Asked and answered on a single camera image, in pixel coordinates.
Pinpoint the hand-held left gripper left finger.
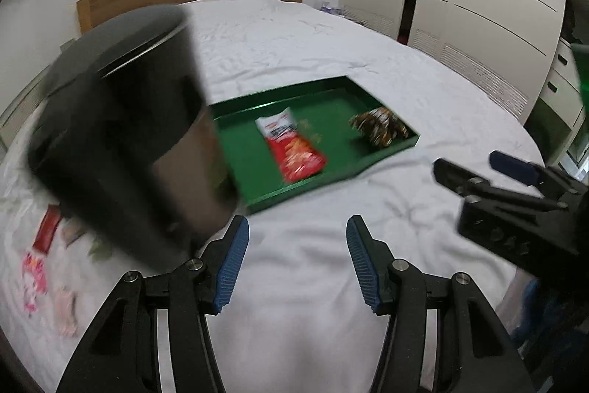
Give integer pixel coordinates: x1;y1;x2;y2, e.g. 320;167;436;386
55;214;251;393

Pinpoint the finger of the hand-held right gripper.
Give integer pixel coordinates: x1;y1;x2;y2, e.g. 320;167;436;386
489;150;589;201
433;158;495;203

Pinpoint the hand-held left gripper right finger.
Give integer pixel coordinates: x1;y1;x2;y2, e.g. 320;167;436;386
346;214;537;393

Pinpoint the brown gold striped snack packet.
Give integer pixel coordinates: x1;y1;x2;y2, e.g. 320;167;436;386
348;108;410;149

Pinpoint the red and white snack packet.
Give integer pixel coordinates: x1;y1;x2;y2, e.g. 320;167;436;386
255;108;328;184

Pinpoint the pale green snack packet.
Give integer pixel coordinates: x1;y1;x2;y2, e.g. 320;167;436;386
87;239;113;262

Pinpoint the green tray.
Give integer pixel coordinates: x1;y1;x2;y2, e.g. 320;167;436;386
208;75;422;216

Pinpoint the tan brown snack bar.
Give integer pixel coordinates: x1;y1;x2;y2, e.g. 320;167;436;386
62;220;88;246

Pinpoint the black electric kettle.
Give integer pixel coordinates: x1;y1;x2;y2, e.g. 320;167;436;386
28;5;242;278

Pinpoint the pale pink snack packet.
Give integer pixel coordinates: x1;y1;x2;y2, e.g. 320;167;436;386
53;287;79;337

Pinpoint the dark red snack packet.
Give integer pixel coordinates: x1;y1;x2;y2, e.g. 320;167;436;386
32;206;63;255

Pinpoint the pink and white snack packet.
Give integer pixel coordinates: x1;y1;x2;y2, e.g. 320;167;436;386
22;252;49;315

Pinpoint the white drawer cabinet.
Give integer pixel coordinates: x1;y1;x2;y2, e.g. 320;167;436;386
525;38;589;182

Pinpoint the beige side panel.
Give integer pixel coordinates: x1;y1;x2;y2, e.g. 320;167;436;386
0;71;51;154

